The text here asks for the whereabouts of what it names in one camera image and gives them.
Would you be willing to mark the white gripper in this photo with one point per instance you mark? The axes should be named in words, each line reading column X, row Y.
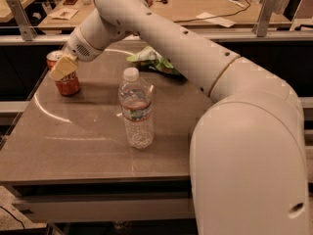
column 79, row 48

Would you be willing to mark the red coke can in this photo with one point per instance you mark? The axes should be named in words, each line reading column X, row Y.
column 69, row 85

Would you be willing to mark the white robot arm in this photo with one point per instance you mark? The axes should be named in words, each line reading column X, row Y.
column 247, row 156

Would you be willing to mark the clear plastic water bottle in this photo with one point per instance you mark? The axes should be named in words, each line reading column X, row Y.
column 135, row 97

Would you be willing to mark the white paper card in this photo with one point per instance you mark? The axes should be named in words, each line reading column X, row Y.
column 64, row 14

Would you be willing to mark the brown wallet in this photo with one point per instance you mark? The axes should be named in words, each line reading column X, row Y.
column 69, row 2

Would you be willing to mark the green chip bag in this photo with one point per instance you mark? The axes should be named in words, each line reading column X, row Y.
column 152, row 59

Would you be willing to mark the white paper sheet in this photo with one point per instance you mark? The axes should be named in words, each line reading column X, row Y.
column 212, row 19

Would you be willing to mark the grey metal bracket left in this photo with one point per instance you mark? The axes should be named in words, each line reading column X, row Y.
column 26, row 30

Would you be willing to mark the grey metal bracket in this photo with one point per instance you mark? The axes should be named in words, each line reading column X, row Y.
column 26, row 30
column 261, row 26

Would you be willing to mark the grey metal bracket right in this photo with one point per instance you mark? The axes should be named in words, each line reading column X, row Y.
column 261, row 26

